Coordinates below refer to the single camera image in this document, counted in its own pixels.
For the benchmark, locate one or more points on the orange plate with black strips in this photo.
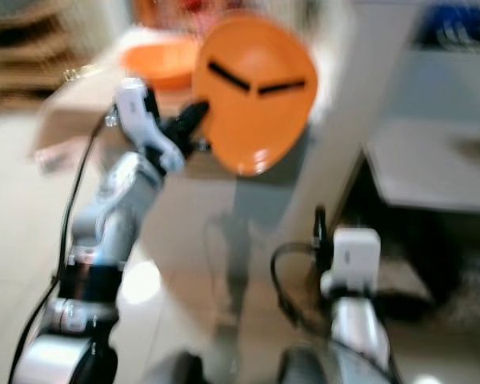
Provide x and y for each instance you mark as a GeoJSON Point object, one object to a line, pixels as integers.
{"type": "Point", "coordinates": [260, 128]}

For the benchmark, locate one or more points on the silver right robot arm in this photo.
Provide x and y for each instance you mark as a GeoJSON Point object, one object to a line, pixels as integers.
{"type": "Point", "coordinates": [356, 332]}

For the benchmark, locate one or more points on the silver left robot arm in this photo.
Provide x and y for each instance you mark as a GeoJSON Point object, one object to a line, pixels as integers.
{"type": "Point", "coordinates": [112, 216]}

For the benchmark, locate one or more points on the orange plastic bowl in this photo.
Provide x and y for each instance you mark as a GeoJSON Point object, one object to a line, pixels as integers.
{"type": "Point", "coordinates": [160, 64]}

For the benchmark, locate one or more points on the beige low table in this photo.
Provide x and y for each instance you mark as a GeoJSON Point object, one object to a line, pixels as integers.
{"type": "Point", "coordinates": [76, 112]}

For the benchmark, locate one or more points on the grey table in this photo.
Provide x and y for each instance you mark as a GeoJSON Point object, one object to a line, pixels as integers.
{"type": "Point", "coordinates": [432, 168]}

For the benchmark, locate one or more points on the white partition panel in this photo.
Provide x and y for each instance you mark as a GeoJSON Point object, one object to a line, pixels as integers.
{"type": "Point", "coordinates": [340, 104]}

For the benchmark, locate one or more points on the dark robot right leg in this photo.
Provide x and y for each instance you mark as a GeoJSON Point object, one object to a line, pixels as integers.
{"type": "Point", "coordinates": [304, 368]}

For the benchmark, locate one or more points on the wooden shelf unit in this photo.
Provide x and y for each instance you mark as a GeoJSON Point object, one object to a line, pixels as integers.
{"type": "Point", "coordinates": [20, 44]}

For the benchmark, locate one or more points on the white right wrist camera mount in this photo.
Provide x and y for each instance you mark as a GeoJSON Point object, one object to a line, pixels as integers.
{"type": "Point", "coordinates": [356, 256]}

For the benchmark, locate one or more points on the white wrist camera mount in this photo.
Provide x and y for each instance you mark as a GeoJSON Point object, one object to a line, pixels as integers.
{"type": "Point", "coordinates": [356, 256]}
{"type": "Point", "coordinates": [136, 108]}

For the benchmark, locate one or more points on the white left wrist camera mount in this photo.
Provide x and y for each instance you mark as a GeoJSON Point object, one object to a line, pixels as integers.
{"type": "Point", "coordinates": [136, 108]}

